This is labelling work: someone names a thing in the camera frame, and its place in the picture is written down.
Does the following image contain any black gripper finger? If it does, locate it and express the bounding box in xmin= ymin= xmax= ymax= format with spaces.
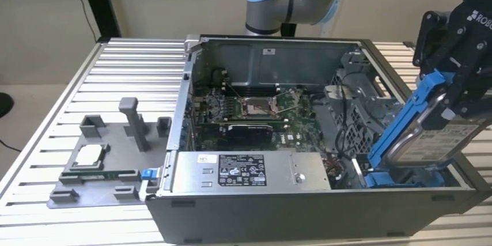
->
xmin=411 ymin=10 xmax=453 ymax=85
xmin=423 ymin=55 xmax=492 ymax=131

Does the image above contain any grey metal drive cage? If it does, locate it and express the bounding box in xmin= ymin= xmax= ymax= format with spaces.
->
xmin=313 ymin=67 xmax=409 ymax=157

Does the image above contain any green motherboard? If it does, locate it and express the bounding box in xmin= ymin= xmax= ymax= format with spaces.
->
xmin=189 ymin=84 xmax=327 ymax=152

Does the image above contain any metal socket cover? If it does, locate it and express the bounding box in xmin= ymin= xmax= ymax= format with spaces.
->
xmin=270 ymin=89 xmax=303 ymax=113

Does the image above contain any black RAM slot row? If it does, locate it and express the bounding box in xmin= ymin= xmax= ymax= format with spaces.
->
xmin=223 ymin=82 xmax=279 ymax=97
xmin=223 ymin=116 xmax=289 ymax=123

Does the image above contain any CPU socket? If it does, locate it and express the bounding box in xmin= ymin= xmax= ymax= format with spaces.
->
xmin=238 ymin=97 xmax=278 ymax=118

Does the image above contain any thin metal locking lever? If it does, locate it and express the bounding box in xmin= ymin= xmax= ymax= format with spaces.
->
xmin=226 ymin=82 xmax=243 ymax=99

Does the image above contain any black graphics card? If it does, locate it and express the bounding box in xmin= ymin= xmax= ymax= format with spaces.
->
xmin=194 ymin=122 xmax=275 ymax=146

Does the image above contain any silver power supply unit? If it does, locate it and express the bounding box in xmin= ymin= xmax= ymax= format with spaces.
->
xmin=170 ymin=151 xmax=331 ymax=194

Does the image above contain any open black PC case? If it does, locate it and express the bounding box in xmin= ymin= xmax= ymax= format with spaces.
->
xmin=143 ymin=34 xmax=492 ymax=245

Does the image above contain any green RAM stick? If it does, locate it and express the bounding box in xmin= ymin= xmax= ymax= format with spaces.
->
xmin=62 ymin=171 xmax=137 ymax=180

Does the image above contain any silver CPU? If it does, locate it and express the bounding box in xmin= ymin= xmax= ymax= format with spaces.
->
xmin=74 ymin=144 xmax=105 ymax=165

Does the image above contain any grey parts rack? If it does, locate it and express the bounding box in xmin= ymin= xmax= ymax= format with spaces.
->
xmin=45 ymin=97 xmax=171 ymax=209

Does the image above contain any black round base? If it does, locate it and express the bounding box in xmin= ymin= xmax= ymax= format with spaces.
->
xmin=0 ymin=92 xmax=15 ymax=119

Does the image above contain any black upright post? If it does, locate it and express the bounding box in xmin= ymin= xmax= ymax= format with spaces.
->
xmin=75 ymin=0 xmax=122 ymax=39

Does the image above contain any thin black wall cable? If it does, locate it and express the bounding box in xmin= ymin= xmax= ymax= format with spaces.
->
xmin=66 ymin=0 xmax=98 ymax=43

